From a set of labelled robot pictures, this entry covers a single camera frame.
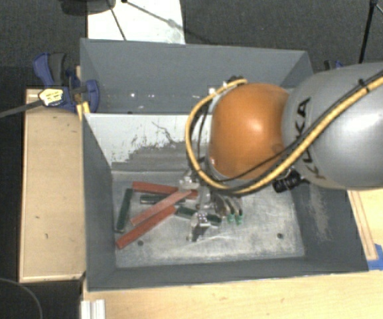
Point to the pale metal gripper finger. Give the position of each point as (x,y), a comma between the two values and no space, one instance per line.
(199,224)
(187,183)

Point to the dark green flat block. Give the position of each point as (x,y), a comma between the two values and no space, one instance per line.
(186,212)
(124,211)
(151,199)

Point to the red-brown flat block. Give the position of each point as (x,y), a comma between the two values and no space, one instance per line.
(154,188)
(141,229)
(158,208)

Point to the grey metal bin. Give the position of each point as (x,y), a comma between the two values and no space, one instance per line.
(261,238)

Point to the pale wood board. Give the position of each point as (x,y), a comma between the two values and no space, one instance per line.
(51,194)

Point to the black cylinder on white bracket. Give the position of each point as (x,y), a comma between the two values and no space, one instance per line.
(285,182)

